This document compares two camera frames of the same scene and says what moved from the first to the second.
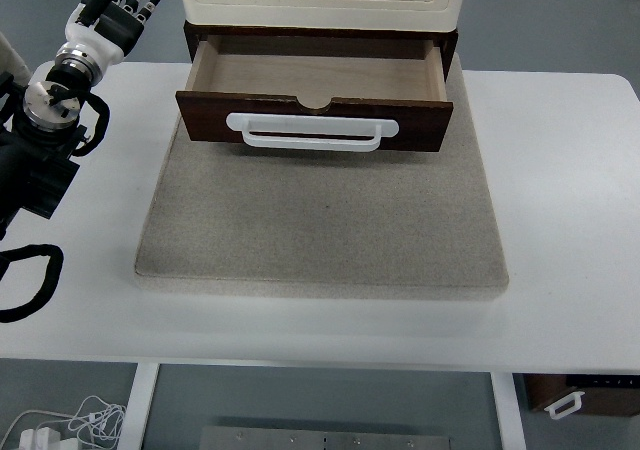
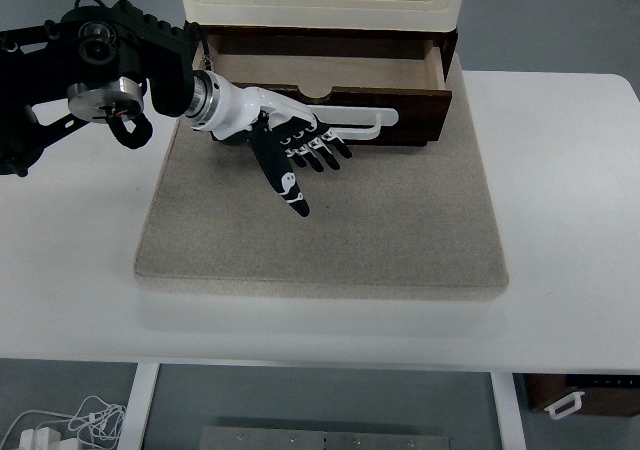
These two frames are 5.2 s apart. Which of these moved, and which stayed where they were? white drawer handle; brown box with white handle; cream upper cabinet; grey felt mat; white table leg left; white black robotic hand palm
Moved: white black robotic hand palm; white drawer handle
Stayed: cream upper cabinet; grey felt mat; white table leg left; brown box with white handle
